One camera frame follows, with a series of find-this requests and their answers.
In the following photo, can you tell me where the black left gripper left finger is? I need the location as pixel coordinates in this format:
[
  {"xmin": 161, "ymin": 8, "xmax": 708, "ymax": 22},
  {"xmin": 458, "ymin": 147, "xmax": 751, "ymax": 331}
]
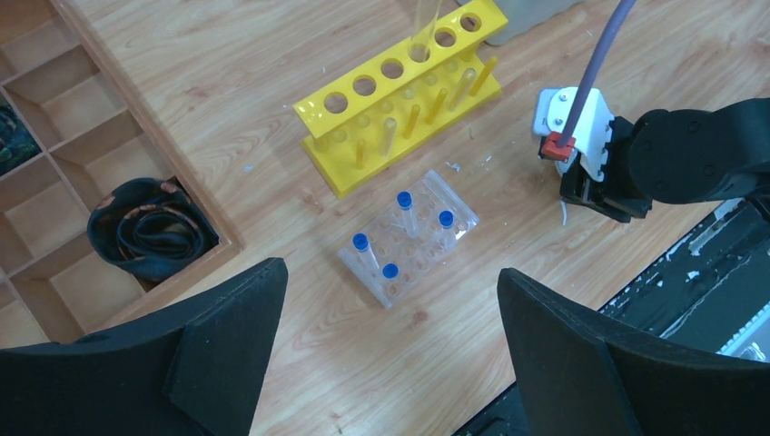
[{"xmin": 1, "ymin": 257, "xmax": 289, "ymax": 435}]

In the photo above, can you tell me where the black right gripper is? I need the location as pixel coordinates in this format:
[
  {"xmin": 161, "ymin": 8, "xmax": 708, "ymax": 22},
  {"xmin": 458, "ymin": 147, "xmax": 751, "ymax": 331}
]
[{"xmin": 559, "ymin": 117, "xmax": 652, "ymax": 223}]

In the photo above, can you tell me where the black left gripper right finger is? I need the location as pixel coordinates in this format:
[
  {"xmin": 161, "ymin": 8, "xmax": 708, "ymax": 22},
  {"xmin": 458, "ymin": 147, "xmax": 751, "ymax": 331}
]
[{"xmin": 497, "ymin": 268, "xmax": 769, "ymax": 435}]

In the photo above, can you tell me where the blue capped tube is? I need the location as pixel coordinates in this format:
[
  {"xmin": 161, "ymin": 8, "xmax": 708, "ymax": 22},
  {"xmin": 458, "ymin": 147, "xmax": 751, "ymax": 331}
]
[
  {"xmin": 438, "ymin": 210, "xmax": 457, "ymax": 250},
  {"xmin": 381, "ymin": 263, "xmax": 400, "ymax": 293},
  {"xmin": 352, "ymin": 233, "xmax": 380, "ymax": 273},
  {"xmin": 397, "ymin": 191, "xmax": 419, "ymax": 239}
]

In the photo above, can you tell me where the clear glass test tube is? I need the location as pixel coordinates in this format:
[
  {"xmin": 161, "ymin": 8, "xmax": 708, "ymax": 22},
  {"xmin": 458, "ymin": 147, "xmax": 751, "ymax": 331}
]
[{"xmin": 408, "ymin": 0, "xmax": 443, "ymax": 63}]

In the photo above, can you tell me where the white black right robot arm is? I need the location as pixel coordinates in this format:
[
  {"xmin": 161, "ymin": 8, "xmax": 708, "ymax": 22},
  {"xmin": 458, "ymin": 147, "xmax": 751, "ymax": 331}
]
[{"xmin": 559, "ymin": 97, "xmax": 769, "ymax": 223}]

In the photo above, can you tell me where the dark floral rolled cloth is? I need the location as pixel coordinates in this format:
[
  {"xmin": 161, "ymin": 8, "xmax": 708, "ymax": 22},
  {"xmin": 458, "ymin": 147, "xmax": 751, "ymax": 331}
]
[{"xmin": 86, "ymin": 177, "xmax": 219, "ymax": 282}]

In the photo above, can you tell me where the translucent grey plastic bin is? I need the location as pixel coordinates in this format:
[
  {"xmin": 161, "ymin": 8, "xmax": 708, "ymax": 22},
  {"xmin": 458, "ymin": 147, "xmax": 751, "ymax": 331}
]
[{"xmin": 486, "ymin": 0, "xmax": 582, "ymax": 46}]

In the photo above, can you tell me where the clear plastic well plate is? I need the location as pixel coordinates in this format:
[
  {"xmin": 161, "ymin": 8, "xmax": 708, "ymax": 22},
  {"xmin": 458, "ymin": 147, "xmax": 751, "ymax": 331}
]
[{"xmin": 338, "ymin": 170, "xmax": 479, "ymax": 309}]

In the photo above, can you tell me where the wooden compartment organizer tray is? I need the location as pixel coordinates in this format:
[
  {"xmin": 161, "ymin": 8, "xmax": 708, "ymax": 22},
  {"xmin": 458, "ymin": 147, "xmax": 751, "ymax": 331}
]
[{"xmin": 1, "ymin": 1, "xmax": 239, "ymax": 348}]

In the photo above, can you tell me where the yellow test tube rack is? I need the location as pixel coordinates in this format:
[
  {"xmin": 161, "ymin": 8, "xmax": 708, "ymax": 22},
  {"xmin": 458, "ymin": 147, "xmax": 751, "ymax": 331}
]
[{"xmin": 293, "ymin": 1, "xmax": 508, "ymax": 198}]

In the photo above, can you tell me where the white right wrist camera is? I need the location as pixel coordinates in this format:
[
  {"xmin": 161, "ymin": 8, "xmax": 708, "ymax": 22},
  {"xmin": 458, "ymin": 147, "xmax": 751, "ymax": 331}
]
[{"xmin": 532, "ymin": 86, "xmax": 616, "ymax": 183}]

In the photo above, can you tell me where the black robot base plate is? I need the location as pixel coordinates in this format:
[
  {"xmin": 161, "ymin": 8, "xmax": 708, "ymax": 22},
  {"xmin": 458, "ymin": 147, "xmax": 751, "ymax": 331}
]
[{"xmin": 450, "ymin": 198, "xmax": 770, "ymax": 436}]

